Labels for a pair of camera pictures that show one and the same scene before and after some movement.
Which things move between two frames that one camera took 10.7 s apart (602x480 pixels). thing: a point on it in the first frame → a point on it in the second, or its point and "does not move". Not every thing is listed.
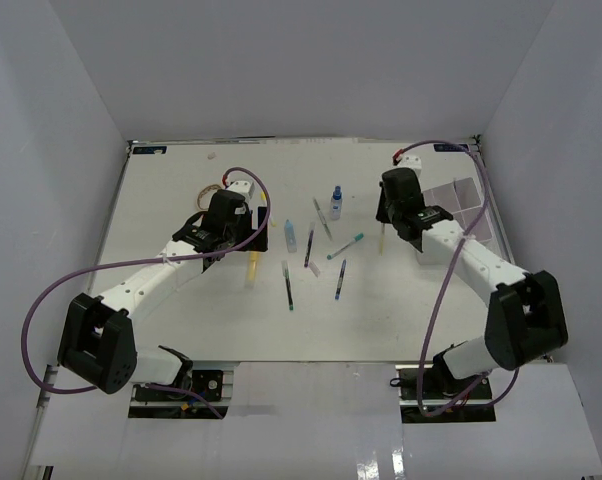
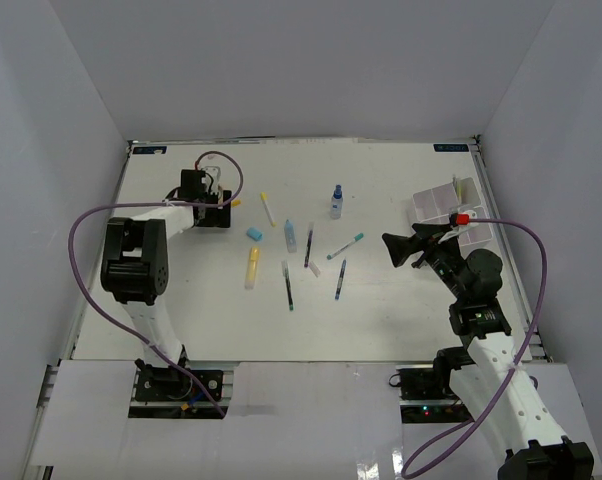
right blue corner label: (451, 147) does not move
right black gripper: (382, 215) → (400, 248)
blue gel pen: (338, 295) does not move
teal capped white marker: (357, 237) does not move
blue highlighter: (290, 234) does not move
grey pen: (322, 219) → (455, 184)
